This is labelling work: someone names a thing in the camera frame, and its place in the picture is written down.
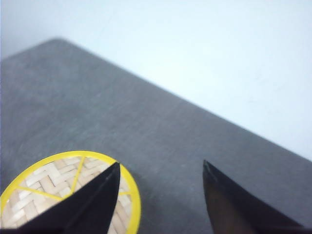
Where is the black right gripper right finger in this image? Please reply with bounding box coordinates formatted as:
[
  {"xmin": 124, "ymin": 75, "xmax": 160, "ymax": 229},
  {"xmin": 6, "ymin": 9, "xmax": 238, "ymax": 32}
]
[{"xmin": 203, "ymin": 160, "xmax": 305, "ymax": 234}]

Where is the yellow rimmed woven steamer lid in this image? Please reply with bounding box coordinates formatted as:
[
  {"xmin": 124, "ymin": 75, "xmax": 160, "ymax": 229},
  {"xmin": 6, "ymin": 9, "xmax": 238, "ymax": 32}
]
[{"xmin": 0, "ymin": 151, "xmax": 141, "ymax": 234}]

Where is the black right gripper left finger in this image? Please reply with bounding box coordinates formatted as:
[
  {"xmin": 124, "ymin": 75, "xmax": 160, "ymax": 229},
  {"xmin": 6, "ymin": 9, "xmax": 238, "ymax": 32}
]
[{"xmin": 13, "ymin": 163, "xmax": 120, "ymax": 234}]

